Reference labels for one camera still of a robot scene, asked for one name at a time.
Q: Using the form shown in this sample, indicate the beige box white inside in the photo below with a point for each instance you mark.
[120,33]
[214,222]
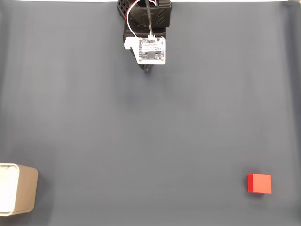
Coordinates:
[26,188]

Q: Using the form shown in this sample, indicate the white camera board mount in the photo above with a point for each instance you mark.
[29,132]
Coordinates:
[152,50]

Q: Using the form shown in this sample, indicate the red cube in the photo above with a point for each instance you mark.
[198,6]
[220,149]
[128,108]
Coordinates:
[261,184]

